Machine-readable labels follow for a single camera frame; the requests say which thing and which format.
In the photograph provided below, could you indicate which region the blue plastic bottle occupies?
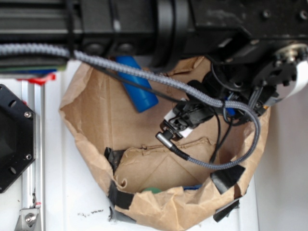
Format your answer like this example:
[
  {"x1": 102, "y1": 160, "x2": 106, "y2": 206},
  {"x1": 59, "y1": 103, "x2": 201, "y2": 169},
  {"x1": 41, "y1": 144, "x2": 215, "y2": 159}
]
[{"x1": 115, "y1": 55, "x2": 159, "y2": 113}]

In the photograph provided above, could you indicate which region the thin black cable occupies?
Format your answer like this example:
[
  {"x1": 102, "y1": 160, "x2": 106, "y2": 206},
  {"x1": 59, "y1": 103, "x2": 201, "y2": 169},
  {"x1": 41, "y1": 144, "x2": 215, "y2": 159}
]
[{"x1": 96, "y1": 64, "x2": 235, "y2": 164}]

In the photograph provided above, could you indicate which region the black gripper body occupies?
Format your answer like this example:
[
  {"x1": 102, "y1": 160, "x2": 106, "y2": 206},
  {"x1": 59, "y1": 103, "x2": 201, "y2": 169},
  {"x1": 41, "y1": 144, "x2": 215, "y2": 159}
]
[{"x1": 188, "y1": 43, "x2": 308, "y2": 116}]

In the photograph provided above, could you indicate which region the brown paper bag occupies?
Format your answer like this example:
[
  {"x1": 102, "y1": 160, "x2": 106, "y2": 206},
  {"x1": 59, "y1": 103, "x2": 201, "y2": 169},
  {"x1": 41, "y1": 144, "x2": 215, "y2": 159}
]
[{"x1": 60, "y1": 64, "x2": 270, "y2": 231}]

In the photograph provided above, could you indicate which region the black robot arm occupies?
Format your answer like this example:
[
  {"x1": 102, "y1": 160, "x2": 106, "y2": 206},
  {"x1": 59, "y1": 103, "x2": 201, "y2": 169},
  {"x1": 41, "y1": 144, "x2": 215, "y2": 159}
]
[{"x1": 0, "y1": 0, "x2": 308, "y2": 115}]

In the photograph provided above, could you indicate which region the black tape piece front left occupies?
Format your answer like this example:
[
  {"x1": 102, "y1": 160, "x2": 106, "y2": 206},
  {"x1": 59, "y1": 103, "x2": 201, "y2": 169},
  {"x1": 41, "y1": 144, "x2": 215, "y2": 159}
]
[{"x1": 104, "y1": 147, "x2": 136, "y2": 224}]

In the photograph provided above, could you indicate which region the green round object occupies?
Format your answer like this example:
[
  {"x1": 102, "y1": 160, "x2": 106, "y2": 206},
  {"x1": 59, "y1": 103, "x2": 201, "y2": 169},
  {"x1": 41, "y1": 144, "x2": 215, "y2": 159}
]
[{"x1": 142, "y1": 187, "x2": 162, "y2": 194}]

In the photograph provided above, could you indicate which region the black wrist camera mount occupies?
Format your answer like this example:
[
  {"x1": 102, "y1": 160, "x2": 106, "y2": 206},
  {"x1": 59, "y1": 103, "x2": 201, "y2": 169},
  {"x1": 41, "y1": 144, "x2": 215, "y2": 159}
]
[{"x1": 156, "y1": 99, "x2": 216, "y2": 149}]

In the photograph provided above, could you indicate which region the aluminium extrusion rail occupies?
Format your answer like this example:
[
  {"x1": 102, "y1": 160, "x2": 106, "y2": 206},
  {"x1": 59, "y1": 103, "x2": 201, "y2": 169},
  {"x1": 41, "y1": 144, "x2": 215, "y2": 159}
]
[{"x1": 15, "y1": 80, "x2": 45, "y2": 231}]

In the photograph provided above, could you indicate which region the grey braided cable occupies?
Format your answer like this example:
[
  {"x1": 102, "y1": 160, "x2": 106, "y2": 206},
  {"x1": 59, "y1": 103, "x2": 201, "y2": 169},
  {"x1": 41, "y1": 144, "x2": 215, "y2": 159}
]
[{"x1": 0, "y1": 43, "x2": 261, "y2": 170}]

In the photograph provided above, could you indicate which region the black tape piece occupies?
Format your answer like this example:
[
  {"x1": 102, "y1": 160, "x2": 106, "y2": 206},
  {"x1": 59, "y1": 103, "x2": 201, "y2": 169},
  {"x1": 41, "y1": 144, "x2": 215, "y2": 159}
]
[
  {"x1": 104, "y1": 147, "x2": 136, "y2": 224},
  {"x1": 210, "y1": 165, "x2": 245, "y2": 223}
]

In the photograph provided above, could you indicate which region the black tape piece front right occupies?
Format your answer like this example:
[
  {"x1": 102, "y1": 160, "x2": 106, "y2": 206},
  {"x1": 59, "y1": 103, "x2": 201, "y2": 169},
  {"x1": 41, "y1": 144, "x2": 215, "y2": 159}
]
[{"x1": 210, "y1": 165, "x2": 245, "y2": 223}]

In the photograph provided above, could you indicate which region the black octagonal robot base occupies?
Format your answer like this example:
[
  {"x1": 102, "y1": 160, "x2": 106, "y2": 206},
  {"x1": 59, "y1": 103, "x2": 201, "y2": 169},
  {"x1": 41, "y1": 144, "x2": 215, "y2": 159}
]
[{"x1": 0, "y1": 84, "x2": 34, "y2": 193}]

